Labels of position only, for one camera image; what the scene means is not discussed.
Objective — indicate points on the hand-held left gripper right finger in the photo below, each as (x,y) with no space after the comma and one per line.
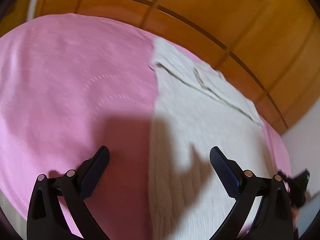
(223,170)

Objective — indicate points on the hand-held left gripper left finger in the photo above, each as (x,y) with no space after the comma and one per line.
(93,171)

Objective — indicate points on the white knit sweater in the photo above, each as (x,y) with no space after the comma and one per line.
(207,130)

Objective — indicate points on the pink bed blanket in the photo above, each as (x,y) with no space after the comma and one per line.
(75,80)

